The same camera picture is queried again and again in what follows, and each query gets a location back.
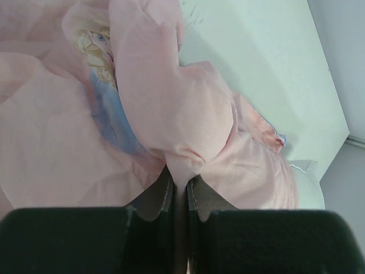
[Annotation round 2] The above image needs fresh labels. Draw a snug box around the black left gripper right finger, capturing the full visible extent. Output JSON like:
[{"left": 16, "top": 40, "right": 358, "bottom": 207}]
[{"left": 186, "top": 175, "right": 237, "bottom": 273}]

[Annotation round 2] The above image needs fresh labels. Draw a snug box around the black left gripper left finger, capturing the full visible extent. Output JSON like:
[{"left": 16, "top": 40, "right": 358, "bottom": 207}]
[{"left": 124, "top": 168, "right": 174, "bottom": 273}]

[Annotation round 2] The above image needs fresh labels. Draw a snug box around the white pillow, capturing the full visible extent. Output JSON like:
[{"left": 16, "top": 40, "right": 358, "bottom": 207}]
[{"left": 289, "top": 160, "right": 326, "bottom": 210}]

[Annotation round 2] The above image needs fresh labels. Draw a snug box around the blue and pink printed pillowcase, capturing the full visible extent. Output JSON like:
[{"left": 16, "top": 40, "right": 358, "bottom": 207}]
[{"left": 1, "top": 1, "right": 299, "bottom": 209}]

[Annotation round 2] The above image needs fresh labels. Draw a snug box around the left side aluminium rail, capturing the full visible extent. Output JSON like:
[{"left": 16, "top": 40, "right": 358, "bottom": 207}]
[{"left": 345, "top": 135, "right": 365, "bottom": 148}]

